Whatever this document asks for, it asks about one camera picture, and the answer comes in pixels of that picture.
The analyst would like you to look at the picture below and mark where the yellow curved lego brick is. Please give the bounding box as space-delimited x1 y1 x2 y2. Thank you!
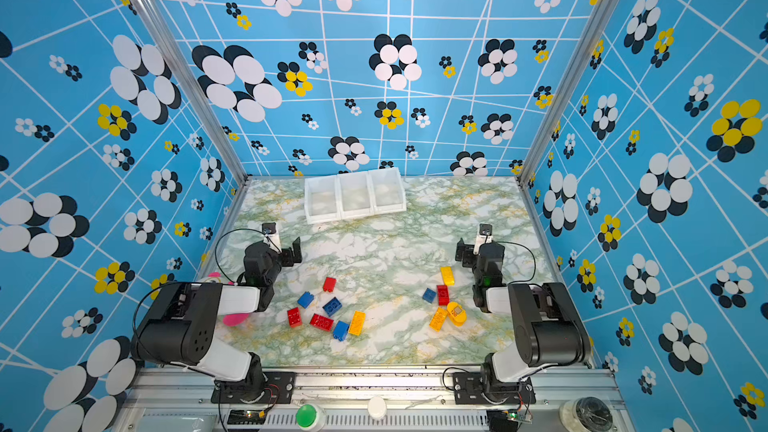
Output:
440 266 455 287

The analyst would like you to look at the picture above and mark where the small blue lego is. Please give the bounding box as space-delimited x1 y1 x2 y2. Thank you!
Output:
297 291 315 309
422 288 437 303

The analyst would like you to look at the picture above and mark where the small red square lego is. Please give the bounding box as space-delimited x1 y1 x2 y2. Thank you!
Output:
323 277 337 293

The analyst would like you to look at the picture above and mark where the yellow round lego piece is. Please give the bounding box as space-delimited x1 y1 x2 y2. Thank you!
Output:
446 302 468 327

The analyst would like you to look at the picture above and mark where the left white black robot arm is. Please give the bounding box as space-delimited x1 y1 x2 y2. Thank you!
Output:
132 238 302 406

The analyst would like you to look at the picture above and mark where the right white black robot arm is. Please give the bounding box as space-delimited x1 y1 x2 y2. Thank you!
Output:
456 238 591 405

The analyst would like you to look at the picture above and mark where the left translucent white bin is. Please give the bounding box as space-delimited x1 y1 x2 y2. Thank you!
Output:
304 176 341 224

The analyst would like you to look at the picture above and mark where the blue studded lego brick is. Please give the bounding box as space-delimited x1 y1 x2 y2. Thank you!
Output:
323 297 342 317

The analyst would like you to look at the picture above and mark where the red long lego brick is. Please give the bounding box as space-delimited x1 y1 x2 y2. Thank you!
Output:
310 313 334 332

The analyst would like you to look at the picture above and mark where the orange long lego brick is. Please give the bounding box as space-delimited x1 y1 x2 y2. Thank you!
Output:
429 307 448 332

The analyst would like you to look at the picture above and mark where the pink white plush toy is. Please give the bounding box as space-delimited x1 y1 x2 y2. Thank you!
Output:
205 272 250 327

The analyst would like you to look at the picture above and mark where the middle translucent white bin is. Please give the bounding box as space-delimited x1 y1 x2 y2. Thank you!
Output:
338 172 373 220

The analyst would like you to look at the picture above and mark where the blue lego brick bottom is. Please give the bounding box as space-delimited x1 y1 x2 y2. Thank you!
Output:
332 320 350 342

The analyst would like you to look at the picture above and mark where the yellow long lego brick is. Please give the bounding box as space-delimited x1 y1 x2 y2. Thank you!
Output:
349 311 366 336

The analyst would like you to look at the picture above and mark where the green push button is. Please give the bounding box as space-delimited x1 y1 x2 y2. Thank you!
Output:
295 403 326 432

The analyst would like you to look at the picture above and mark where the white round knob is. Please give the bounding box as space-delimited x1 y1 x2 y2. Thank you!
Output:
367 396 388 421

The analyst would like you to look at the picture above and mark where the clear tape roll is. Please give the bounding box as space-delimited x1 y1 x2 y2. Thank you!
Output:
558 397 614 432

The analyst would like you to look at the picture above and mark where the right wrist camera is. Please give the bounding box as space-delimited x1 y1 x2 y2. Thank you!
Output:
478 223 493 241

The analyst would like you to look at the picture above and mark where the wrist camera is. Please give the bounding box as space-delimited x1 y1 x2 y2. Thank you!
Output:
478 223 493 241
261 222 277 238

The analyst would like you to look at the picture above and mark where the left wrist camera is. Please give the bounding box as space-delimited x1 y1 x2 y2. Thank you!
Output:
261 222 277 238

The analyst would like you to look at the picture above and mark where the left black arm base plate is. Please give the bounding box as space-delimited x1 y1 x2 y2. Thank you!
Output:
211 371 297 405

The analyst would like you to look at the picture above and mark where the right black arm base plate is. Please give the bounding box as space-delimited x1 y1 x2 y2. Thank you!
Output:
450 371 537 407

